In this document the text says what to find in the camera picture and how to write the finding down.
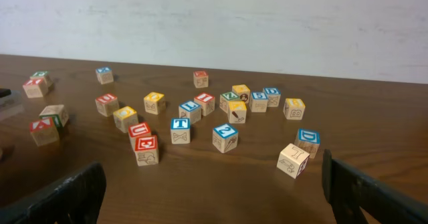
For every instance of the red U block lower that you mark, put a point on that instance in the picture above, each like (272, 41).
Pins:
(138, 130)

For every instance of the blue D block lower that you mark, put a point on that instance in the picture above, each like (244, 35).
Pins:
(308, 140)

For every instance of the blue L block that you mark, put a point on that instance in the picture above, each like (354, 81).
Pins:
(190, 110)

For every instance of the red U block upper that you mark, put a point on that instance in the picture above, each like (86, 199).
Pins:
(107, 104)

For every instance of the beige block with green side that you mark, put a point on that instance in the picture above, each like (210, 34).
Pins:
(58, 113)

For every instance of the red A block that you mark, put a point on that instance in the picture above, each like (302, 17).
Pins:
(44, 131)

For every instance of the plain white block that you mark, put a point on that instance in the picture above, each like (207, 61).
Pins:
(292, 160)

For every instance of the blue 2 block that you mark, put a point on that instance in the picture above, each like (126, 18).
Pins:
(225, 137)

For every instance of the red u block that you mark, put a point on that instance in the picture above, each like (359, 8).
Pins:
(138, 130)
(107, 104)

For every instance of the red e block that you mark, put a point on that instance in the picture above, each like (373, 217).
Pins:
(146, 150)
(201, 79)

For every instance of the green Z block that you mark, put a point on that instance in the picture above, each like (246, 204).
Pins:
(226, 98)

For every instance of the red E block top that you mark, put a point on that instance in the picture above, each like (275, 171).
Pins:
(201, 79)

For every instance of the green F block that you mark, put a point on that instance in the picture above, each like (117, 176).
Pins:
(42, 75)

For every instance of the blue 5 block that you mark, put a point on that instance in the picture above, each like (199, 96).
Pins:
(258, 102)

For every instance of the yellow block below Z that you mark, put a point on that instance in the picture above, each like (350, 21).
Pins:
(237, 112)

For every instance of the red E block lower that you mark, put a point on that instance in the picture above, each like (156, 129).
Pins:
(146, 150)

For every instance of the yellow 8 block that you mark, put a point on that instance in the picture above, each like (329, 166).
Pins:
(294, 109)

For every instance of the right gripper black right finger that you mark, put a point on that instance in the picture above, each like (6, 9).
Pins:
(350, 192)

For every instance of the red Y block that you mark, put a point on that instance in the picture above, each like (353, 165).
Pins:
(35, 88)

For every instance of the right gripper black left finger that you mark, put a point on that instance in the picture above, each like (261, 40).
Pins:
(76, 198)

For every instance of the blue d block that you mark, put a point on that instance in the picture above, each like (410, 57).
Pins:
(308, 140)
(273, 95)

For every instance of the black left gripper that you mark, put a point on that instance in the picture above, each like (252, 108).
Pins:
(11, 105)

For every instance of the blue D block upper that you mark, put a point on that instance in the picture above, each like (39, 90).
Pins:
(273, 95)

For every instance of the red I block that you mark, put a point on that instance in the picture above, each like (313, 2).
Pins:
(207, 103)

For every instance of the blue T block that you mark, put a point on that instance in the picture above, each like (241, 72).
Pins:
(180, 131)

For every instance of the blue X block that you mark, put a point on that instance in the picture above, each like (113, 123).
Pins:
(104, 75)

